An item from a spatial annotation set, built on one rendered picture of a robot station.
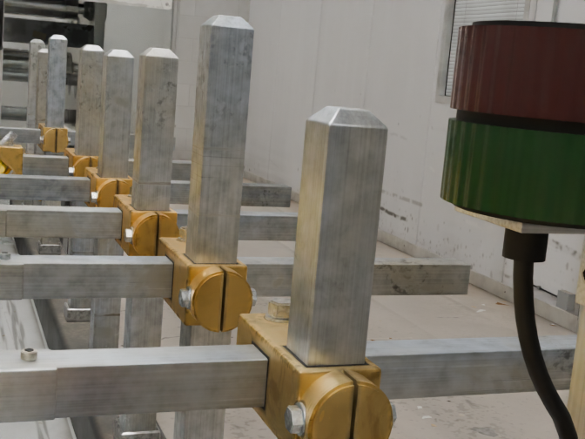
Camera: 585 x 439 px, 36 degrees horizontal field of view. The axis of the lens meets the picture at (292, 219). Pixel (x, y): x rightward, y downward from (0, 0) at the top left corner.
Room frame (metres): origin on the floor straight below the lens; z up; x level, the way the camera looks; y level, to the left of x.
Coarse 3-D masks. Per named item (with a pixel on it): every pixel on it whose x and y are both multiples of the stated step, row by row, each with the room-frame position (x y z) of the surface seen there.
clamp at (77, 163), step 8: (64, 152) 1.50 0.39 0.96; (72, 152) 1.44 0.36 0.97; (72, 160) 1.40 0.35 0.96; (80, 160) 1.39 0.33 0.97; (88, 160) 1.39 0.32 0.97; (96, 160) 1.39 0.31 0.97; (72, 168) 1.39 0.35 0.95; (80, 168) 1.39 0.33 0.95; (72, 176) 1.39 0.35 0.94; (80, 176) 1.39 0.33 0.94
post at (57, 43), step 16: (48, 48) 1.91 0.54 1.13; (64, 48) 1.89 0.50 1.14; (48, 64) 1.89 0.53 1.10; (64, 64) 1.89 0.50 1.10; (48, 80) 1.88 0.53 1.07; (64, 80) 1.89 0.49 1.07; (48, 96) 1.88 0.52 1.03; (64, 96) 1.89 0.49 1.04; (48, 112) 1.88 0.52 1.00; (48, 240) 1.88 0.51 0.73
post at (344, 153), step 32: (320, 128) 0.49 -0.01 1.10; (352, 128) 0.48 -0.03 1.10; (384, 128) 0.49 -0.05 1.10; (320, 160) 0.49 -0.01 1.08; (352, 160) 0.48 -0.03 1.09; (384, 160) 0.49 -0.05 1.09; (320, 192) 0.48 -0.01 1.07; (352, 192) 0.48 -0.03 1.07; (320, 224) 0.48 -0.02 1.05; (352, 224) 0.49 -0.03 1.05; (320, 256) 0.48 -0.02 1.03; (352, 256) 0.49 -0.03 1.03; (320, 288) 0.48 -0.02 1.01; (352, 288) 0.49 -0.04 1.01; (320, 320) 0.48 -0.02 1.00; (352, 320) 0.49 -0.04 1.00; (320, 352) 0.48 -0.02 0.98; (352, 352) 0.49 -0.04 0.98
